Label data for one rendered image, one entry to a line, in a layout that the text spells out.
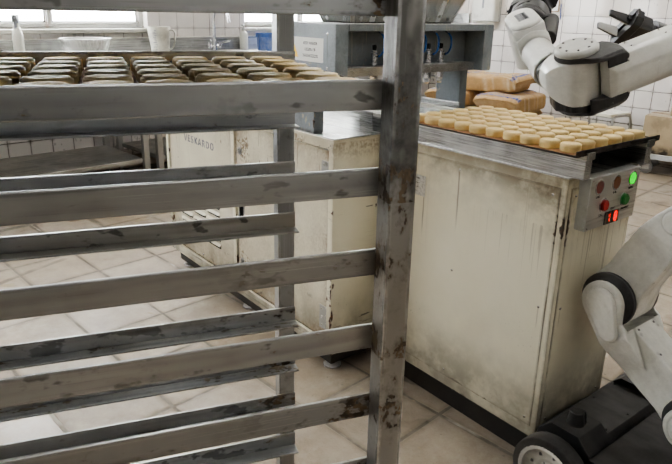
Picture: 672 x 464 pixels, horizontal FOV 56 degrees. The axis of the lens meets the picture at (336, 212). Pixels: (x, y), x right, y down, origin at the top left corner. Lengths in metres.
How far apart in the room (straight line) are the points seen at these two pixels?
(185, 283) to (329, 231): 1.43
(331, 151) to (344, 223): 0.25
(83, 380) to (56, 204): 0.18
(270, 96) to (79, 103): 0.17
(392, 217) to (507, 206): 1.13
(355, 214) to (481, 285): 0.48
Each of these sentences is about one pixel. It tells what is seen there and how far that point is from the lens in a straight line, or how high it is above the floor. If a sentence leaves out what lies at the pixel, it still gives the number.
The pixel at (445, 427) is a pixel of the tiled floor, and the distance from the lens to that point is 2.09.
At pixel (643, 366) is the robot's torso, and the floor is 0.38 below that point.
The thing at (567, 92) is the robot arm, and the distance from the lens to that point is 1.26.
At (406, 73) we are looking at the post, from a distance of 0.62.
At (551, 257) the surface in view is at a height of 0.63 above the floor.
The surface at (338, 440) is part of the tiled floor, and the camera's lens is 2.00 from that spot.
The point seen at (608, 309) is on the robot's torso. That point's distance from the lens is 1.75.
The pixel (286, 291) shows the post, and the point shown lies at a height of 0.74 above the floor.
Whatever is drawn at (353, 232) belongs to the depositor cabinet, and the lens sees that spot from 2.10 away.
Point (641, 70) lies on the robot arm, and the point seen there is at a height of 1.13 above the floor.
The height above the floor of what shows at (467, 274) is 0.49.
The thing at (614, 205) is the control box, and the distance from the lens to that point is 1.80.
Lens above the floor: 1.22
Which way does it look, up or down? 18 degrees down
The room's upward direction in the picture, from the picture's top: 1 degrees clockwise
